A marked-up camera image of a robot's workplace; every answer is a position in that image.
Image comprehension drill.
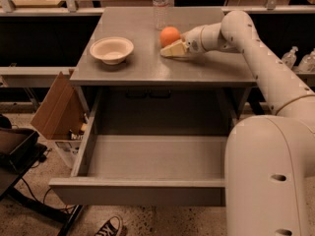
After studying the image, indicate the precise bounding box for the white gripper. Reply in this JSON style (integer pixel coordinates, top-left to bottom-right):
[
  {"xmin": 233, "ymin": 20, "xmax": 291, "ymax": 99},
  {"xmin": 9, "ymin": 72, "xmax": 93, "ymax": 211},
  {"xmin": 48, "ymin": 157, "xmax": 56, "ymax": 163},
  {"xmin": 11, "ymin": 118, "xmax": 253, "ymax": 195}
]
[{"xmin": 160, "ymin": 27, "xmax": 204, "ymax": 57}]

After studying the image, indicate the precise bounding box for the orange fruit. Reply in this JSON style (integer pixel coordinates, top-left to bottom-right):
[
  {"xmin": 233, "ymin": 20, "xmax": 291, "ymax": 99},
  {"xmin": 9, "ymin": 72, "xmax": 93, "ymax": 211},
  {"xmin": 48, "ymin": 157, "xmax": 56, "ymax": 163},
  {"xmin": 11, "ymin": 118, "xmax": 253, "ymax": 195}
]
[{"xmin": 159, "ymin": 27, "xmax": 181, "ymax": 47}]

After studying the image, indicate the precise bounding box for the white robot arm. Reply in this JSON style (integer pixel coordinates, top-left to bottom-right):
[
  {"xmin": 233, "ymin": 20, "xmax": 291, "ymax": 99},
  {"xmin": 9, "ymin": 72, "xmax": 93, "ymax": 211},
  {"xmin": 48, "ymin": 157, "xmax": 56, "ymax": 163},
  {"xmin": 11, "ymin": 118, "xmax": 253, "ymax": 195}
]
[{"xmin": 160, "ymin": 11, "xmax": 315, "ymax": 236}]

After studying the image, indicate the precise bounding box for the open grey top drawer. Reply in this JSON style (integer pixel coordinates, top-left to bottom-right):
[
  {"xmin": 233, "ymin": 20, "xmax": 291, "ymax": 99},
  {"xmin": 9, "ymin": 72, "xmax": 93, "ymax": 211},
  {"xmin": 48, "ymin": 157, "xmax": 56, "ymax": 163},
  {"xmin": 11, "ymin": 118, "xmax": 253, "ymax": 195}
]
[{"xmin": 50, "ymin": 88, "xmax": 248, "ymax": 206}]

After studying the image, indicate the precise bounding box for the clear plastic water bottle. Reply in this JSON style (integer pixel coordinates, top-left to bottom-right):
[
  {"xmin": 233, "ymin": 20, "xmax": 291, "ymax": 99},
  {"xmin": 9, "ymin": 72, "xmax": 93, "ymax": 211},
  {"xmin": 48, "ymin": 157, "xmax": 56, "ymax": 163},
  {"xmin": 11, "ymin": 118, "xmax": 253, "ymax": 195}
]
[{"xmin": 153, "ymin": 0, "xmax": 168, "ymax": 30}]

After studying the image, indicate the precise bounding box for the beige paper bowl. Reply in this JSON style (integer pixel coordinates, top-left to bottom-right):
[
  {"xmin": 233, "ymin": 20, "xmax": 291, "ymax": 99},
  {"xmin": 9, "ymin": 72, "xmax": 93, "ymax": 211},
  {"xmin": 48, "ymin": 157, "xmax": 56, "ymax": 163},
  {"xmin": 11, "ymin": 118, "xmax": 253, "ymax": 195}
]
[{"xmin": 90, "ymin": 37, "xmax": 134, "ymax": 65}]

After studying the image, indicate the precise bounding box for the clear sanitizer pump bottle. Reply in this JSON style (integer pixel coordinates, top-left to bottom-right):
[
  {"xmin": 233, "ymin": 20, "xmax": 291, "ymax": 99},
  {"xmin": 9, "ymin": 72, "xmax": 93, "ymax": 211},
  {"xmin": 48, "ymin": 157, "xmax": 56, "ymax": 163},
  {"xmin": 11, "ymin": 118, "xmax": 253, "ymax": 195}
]
[{"xmin": 282, "ymin": 46, "xmax": 298, "ymax": 69}]

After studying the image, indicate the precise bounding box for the brown cardboard box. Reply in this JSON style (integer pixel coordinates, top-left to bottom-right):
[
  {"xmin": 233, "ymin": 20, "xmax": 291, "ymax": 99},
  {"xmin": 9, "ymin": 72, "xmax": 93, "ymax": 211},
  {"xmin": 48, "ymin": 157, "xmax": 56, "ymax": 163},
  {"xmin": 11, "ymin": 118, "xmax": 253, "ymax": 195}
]
[{"xmin": 31, "ymin": 72, "xmax": 85, "ymax": 140}]

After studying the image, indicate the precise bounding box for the white box with labels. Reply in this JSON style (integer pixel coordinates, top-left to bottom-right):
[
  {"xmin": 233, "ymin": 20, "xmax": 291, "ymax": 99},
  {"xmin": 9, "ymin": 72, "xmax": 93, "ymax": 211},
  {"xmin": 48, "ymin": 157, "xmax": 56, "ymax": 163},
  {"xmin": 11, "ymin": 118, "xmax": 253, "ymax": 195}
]
[{"xmin": 48, "ymin": 140, "xmax": 81, "ymax": 168}]

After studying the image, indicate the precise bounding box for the dark tray on stand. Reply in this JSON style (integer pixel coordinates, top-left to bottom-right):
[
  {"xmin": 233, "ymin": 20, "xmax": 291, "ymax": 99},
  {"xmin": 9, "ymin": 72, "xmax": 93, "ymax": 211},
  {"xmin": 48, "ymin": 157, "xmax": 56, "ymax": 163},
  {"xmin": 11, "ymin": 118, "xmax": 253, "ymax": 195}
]
[{"xmin": 0, "ymin": 128, "xmax": 38, "ymax": 171}]

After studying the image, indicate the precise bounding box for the black and white sneaker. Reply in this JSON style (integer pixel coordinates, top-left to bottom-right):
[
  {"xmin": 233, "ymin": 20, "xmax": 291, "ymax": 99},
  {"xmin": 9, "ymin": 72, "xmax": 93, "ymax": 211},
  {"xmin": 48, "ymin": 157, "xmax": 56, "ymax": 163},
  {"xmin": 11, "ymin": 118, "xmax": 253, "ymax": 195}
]
[{"xmin": 94, "ymin": 216, "xmax": 123, "ymax": 236}]

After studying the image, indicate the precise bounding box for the black floor cable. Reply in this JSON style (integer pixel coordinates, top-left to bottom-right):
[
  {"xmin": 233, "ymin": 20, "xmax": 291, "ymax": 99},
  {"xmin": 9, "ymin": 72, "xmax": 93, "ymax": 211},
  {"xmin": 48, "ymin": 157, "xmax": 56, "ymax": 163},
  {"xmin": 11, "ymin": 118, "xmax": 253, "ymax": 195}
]
[{"xmin": 20, "ymin": 177, "xmax": 77, "ymax": 214}]

